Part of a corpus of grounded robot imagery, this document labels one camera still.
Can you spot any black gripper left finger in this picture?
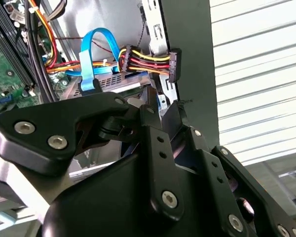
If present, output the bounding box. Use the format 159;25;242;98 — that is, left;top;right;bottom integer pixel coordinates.
0;86;185;220

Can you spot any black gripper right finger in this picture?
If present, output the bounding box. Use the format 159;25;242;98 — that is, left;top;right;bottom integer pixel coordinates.
162;101;296;237

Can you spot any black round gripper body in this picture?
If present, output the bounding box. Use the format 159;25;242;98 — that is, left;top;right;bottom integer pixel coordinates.
40;154;247;237

